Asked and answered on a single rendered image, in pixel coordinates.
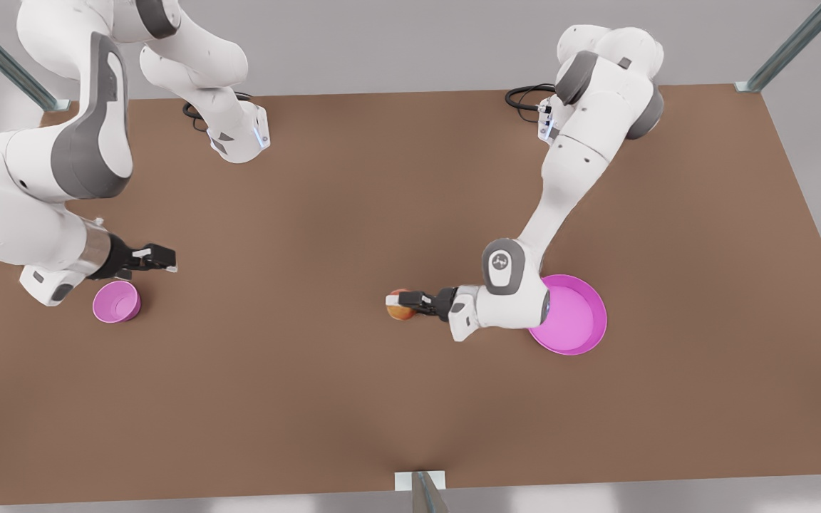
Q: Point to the red yellow apple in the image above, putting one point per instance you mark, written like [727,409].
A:
[398,308]

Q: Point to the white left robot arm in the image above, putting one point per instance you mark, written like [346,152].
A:
[567,164]

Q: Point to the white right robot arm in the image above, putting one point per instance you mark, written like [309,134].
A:
[40,164]

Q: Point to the pink bowl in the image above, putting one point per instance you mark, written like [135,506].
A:
[117,301]

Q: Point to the pink plate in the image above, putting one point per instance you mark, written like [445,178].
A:
[573,316]

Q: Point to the silver frame post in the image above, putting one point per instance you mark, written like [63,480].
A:
[792,44]
[8,60]
[423,491]

